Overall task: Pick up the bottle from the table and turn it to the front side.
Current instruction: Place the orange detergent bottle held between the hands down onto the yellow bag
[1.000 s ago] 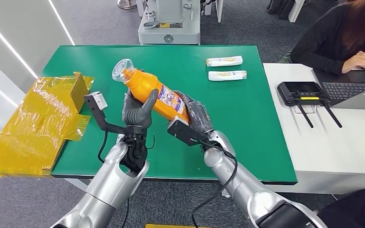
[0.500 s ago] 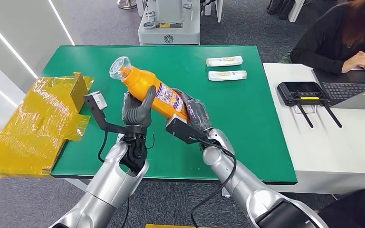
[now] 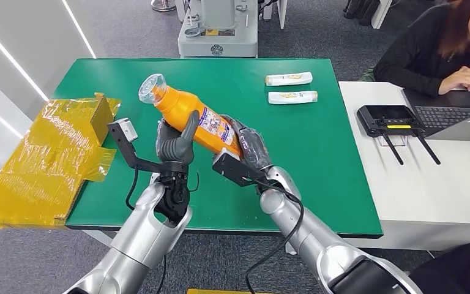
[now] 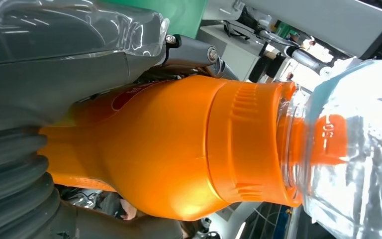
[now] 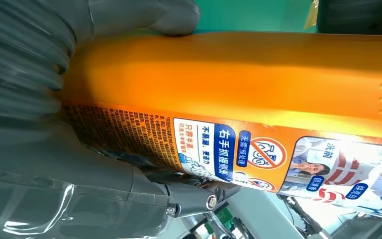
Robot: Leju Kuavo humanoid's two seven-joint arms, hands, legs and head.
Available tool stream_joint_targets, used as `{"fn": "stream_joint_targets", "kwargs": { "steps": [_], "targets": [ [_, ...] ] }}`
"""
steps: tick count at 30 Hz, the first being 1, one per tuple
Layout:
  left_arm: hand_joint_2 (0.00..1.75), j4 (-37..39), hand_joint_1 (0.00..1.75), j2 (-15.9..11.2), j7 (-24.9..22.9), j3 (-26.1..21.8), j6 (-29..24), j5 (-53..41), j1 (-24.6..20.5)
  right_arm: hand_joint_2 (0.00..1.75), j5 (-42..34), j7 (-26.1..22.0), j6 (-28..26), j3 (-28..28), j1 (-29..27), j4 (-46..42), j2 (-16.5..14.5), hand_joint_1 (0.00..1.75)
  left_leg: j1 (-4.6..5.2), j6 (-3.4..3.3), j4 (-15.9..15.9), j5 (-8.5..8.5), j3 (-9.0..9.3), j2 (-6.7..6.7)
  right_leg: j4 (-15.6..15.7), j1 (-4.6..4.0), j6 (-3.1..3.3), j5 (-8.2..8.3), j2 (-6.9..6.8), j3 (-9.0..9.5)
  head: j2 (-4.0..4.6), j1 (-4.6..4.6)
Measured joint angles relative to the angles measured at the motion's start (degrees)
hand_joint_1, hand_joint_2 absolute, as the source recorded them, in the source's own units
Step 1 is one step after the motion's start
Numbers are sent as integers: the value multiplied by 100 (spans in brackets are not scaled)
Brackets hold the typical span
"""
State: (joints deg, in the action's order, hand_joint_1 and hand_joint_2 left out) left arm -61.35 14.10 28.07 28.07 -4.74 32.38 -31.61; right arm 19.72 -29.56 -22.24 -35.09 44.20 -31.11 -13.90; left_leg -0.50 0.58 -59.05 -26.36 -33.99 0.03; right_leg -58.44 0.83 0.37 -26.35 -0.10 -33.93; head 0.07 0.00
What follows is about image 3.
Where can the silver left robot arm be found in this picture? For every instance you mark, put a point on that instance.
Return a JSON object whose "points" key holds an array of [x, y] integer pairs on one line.
{"points": [[146, 235]]}

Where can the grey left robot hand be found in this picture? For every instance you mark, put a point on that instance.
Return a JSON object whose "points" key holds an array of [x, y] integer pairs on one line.
{"points": [[174, 148]]}

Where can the green top table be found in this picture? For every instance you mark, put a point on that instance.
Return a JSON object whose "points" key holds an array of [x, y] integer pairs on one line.
{"points": [[300, 170]]}

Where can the white robot base machine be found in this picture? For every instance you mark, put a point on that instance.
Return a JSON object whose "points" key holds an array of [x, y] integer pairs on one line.
{"points": [[218, 38]]}

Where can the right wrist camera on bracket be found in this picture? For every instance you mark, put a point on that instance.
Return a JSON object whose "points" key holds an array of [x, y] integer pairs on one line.
{"points": [[233, 166]]}

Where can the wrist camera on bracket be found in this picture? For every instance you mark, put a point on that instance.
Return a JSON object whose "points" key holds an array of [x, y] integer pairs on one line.
{"points": [[123, 142], [233, 166]]}

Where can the yellow flat object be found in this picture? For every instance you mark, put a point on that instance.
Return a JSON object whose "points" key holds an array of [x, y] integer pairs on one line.
{"points": [[218, 291]]}

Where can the yellow taped cardboard box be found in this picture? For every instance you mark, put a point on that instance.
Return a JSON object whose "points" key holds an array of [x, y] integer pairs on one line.
{"points": [[44, 166]]}

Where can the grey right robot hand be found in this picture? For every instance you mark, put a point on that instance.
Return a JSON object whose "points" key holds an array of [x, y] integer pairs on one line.
{"points": [[253, 146]]}

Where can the chrome stand base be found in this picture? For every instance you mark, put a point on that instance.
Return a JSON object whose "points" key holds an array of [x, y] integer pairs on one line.
{"points": [[163, 5]]}

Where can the black remote controller with antennas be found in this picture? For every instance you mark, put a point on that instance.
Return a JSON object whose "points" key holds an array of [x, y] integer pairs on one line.
{"points": [[387, 116]]}

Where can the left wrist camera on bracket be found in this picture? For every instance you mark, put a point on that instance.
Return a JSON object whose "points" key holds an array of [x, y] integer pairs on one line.
{"points": [[123, 142]]}

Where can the black floor object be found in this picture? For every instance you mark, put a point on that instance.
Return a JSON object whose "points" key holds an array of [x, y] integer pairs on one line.
{"points": [[358, 11]]}

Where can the white furniture panel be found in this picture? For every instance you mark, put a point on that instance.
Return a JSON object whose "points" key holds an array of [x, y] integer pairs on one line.
{"points": [[280, 11], [381, 13]]}

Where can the white tube with gold print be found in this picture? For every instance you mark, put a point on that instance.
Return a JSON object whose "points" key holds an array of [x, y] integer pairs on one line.
{"points": [[287, 79], [292, 98]]}

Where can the orange detergent bottle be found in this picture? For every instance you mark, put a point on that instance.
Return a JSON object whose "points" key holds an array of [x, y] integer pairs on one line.
{"points": [[178, 107]]}

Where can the clear controller stand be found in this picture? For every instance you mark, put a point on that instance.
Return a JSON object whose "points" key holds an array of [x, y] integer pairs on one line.
{"points": [[393, 140]]}

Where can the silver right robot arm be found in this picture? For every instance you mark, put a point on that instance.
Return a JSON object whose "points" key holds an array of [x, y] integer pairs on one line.
{"points": [[316, 239]]}

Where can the person at laptop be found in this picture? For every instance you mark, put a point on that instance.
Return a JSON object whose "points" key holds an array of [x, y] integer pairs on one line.
{"points": [[417, 57]]}

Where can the grey laptop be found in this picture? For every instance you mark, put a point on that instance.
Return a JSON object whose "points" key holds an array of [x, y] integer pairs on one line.
{"points": [[441, 115]]}

